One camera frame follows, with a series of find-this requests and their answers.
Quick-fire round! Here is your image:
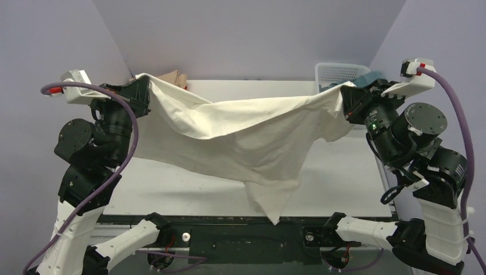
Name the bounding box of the white t shirt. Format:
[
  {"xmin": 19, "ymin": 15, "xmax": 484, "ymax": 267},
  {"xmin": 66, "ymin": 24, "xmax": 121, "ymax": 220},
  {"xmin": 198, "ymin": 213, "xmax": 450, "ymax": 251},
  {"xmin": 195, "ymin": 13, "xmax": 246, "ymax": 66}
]
[{"xmin": 135, "ymin": 73, "xmax": 351, "ymax": 224}]

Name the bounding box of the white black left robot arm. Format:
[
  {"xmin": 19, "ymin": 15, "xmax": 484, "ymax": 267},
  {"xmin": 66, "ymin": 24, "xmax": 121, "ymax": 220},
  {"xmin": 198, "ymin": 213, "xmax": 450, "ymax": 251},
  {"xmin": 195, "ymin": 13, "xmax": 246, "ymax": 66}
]
[{"xmin": 23, "ymin": 76, "xmax": 175, "ymax": 274}]

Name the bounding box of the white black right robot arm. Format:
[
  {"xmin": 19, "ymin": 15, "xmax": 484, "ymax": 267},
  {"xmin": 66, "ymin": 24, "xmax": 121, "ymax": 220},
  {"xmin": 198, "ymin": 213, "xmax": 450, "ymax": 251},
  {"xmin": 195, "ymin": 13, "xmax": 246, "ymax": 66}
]
[{"xmin": 304, "ymin": 80, "xmax": 470, "ymax": 274}]

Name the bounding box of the teal crumpled t shirt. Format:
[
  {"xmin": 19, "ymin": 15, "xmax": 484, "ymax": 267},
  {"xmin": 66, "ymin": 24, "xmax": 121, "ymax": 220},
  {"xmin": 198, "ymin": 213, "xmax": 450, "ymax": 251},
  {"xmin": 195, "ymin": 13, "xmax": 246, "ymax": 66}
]
[{"xmin": 318, "ymin": 71, "xmax": 385, "ymax": 93}]

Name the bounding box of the beige folded t shirt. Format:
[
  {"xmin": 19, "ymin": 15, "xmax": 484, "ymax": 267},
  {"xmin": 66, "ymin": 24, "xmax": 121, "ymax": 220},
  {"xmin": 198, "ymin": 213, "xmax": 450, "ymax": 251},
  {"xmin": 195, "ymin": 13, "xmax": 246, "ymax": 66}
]
[{"xmin": 154, "ymin": 70, "xmax": 187, "ymax": 90}]

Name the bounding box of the white plastic basket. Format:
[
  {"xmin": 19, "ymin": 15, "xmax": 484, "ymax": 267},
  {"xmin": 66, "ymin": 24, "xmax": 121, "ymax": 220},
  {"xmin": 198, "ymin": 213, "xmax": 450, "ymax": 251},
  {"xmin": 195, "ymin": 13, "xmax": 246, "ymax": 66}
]
[{"xmin": 315, "ymin": 62, "xmax": 371, "ymax": 93}]

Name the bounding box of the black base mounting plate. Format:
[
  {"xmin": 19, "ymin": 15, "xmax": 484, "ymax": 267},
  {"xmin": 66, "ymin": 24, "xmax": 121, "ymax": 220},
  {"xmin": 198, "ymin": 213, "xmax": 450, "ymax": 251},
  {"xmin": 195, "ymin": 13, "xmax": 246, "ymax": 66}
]
[{"xmin": 95, "ymin": 214, "xmax": 399, "ymax": 266}]

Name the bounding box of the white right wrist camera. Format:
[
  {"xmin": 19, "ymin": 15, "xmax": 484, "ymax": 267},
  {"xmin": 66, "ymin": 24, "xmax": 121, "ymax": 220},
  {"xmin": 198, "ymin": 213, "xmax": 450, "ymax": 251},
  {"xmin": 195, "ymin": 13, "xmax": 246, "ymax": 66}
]
[{"xmin": 381, "ymin": 58, "xmax": 436, "ymax": 99}]

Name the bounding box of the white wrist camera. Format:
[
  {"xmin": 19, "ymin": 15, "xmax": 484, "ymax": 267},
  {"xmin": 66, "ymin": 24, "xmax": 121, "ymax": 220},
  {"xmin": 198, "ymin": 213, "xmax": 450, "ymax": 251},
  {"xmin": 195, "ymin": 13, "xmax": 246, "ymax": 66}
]
[
  {"xmin": 381, "ymin": 58, "xmax": 436, "ymax": 99},
  {"xmin": 47, "ymin": 69, "xmax": 109, "ymax": 105}
]

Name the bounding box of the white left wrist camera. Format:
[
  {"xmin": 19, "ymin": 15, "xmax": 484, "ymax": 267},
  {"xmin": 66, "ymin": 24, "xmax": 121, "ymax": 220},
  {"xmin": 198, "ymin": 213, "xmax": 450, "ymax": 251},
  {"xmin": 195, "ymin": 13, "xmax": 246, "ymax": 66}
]
[{"xmin": 47, "ymin": 69, "xmax": 109, "ymax": 105}]

